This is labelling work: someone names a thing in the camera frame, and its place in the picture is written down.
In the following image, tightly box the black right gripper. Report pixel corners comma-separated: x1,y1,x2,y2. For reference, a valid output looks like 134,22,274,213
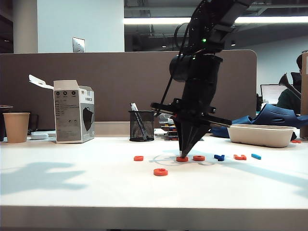
150,53,233,157

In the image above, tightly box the clear plastic tray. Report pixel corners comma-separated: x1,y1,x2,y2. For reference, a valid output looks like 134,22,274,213
156,112,176,125

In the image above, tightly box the navy blue slipper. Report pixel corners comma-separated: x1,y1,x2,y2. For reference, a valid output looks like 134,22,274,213
210,115,256,140

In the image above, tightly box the black mesh pen holder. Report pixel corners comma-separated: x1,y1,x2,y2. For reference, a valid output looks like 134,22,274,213
128,110,155,142

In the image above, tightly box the clear barrel pen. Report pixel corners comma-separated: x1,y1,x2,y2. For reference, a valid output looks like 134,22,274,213
132,103,148,141
129,103,145,140

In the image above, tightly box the beige oval bin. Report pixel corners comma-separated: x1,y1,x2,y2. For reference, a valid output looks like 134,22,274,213
227,124,297,148

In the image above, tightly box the blue fabric bag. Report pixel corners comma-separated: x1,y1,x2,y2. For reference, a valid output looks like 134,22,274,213
252,103,308,129

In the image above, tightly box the white lit monitor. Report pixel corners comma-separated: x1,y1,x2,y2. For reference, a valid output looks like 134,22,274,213
260,84,288,106

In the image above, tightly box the brown desk partition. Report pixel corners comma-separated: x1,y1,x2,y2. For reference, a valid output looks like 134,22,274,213
0,49,257,132

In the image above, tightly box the person in green sweater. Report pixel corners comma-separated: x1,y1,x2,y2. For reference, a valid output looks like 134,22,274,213
276,53,308,115

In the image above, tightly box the black cone-headed lamp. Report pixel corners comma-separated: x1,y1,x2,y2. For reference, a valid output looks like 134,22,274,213
278,73,302,100

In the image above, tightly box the black office chair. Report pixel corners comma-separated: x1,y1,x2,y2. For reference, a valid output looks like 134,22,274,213
290,72,302,92

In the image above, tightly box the white ceiling light strip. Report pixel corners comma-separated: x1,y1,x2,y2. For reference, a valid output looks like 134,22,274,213
123,16,308,26

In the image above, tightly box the brown cardboard box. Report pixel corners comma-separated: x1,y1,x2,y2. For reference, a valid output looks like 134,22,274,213
299,51,308,140

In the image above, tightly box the white face mask box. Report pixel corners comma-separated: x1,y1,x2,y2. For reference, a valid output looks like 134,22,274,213
28,74,95,144

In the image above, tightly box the white earbuds case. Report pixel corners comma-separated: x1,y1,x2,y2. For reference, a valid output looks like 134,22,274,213
30,132,50,141

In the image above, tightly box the brown paper cup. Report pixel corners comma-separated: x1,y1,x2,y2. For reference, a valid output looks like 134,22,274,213
2,112,31,144

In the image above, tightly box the thin black cable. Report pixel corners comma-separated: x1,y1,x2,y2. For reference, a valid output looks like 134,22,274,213
159,47,185,107

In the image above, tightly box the flat black cable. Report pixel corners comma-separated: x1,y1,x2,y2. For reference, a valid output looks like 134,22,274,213
174,22,191,56

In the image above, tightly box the silver wall plate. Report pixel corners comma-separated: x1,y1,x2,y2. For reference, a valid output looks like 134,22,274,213
72,37,86,53

